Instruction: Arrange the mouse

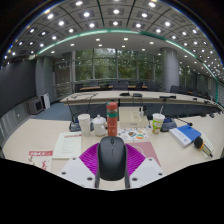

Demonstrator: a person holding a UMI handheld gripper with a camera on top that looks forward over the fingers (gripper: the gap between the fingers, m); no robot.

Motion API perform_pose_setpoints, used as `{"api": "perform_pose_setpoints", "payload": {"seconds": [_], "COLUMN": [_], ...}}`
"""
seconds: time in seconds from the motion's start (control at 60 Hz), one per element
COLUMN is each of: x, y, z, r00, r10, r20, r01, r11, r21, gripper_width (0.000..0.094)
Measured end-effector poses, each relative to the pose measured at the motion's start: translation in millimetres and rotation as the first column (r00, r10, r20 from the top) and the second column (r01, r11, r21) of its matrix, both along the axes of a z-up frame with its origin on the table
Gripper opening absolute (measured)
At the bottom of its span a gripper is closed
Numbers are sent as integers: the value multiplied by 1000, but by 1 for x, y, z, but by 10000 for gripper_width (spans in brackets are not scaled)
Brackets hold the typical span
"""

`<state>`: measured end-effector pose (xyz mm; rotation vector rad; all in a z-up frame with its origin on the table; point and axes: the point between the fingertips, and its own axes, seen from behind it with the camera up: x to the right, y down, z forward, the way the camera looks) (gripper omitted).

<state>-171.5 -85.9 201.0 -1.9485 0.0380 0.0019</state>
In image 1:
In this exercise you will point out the black computer mouse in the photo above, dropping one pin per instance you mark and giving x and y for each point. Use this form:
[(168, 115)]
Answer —
[(112, 160)]

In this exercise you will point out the white printed leaflet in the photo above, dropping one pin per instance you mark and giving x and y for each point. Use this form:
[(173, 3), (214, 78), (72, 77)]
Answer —
[(208, 143)]

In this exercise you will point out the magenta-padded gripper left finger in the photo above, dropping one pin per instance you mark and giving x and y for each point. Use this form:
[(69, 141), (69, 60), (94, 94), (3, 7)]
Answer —
[(75, 170)]

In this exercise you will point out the red white magazine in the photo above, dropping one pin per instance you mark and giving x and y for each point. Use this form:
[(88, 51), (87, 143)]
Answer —
[(40, 158)]

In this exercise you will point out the blue white book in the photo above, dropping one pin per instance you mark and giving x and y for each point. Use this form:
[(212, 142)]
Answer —
[(185, 135)]

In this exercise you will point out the black handheld microphone orange band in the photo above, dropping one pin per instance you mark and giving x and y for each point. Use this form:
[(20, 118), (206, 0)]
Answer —
[(199, 143)]

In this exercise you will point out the long curved conference desk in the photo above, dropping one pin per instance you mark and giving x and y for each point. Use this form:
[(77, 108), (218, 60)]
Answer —
[(110, 96)]

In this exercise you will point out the white lidded ceramic mug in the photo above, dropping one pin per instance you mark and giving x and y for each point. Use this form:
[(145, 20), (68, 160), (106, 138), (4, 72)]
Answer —
[(99, 126)]

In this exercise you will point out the group of round ceiling lights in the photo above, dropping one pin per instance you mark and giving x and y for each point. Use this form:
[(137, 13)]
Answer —
[(86, 14)]

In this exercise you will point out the grey boxy floor unit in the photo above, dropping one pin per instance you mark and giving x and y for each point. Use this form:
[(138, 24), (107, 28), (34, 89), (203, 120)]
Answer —
[(35, 106)]

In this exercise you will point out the red thermos bottle green band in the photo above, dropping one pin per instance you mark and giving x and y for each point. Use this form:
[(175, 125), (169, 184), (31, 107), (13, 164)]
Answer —
[(112, 120)]

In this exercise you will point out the stack of white paper cups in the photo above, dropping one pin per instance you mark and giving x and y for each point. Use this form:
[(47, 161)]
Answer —
[(84, 125)]

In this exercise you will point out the white colourful sticker sheet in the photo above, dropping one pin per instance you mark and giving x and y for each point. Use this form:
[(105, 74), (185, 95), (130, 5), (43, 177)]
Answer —
[(133, 134)]

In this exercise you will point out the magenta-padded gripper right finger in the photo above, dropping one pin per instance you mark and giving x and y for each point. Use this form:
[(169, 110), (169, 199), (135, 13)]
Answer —
[(148, 170)]

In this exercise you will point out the green white paper drink cup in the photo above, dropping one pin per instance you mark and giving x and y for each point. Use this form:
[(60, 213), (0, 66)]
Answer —
[(157, 124)]

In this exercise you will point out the white printed document sheet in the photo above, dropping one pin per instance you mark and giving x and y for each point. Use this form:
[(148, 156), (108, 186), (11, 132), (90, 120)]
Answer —
[(67, 145)]

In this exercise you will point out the pink printed mouse pad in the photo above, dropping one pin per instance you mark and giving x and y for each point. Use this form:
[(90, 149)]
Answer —
[(150, 151)]

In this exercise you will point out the white floor appliance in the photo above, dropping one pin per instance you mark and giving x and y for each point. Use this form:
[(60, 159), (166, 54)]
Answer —
[(45, 100)]

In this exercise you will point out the cream desk organizer box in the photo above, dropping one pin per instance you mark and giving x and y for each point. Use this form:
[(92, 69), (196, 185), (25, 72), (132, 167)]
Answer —
[(131, 118)]

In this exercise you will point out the group of dark office chairs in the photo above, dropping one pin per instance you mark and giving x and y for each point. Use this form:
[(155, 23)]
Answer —
[(120, 86)]

